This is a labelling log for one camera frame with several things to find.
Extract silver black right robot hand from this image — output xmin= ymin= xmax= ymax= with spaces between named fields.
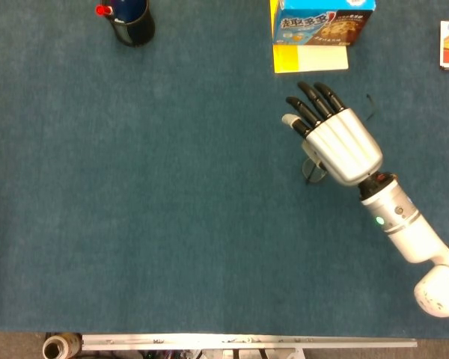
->
xmin=281 ymin=81 xmax=384 ymax=187

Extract thin-framed eyeglasses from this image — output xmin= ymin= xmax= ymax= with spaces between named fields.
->
xmin=302 ymin=93 xmax=379 ymax=185

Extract yellow and white notepad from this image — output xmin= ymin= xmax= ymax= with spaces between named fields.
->
xmin=269 ymin=0 xmax=349 ymax=75

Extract blue cookie box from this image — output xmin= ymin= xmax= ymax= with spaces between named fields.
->
xmin=272 ymin=0 xmax=377 ymax=47

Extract blue felt table cover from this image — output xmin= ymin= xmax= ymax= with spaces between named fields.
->
xmin=0 ymin=0 xmax=449 ymax=340

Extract black mesh pen holder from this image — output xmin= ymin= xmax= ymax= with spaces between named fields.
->
xmin=110 ymin=0 xmax=156 ymax=48

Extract dark blue rectangular box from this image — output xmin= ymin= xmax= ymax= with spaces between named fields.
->
xmin=110 ymin=0 xmax=150 ymax=23

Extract brown tape roll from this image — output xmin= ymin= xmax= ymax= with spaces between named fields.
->
xmin=42 ymin=334 xmax=84 ymax=359

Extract aluminium rail bar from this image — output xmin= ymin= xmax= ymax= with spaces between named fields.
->
xmin=81 ymin=334 xmax=418 ymax=352

